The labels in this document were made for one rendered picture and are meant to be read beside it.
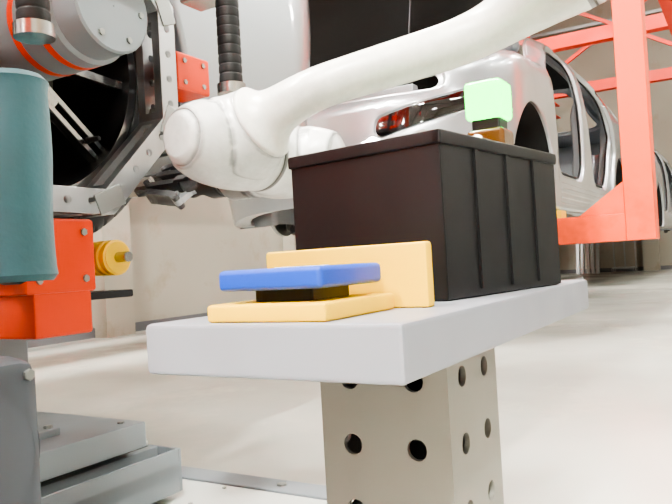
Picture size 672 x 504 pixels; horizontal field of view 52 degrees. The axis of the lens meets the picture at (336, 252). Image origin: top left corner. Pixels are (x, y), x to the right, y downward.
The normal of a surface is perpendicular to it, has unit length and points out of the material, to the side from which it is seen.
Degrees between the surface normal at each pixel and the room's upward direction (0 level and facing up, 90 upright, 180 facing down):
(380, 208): 90
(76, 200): 90
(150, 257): 90
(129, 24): 90
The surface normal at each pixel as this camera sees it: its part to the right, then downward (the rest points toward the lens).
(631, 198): -0.51, 0.01
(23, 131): 0.64, -0.06
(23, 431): 0.86, -0.06
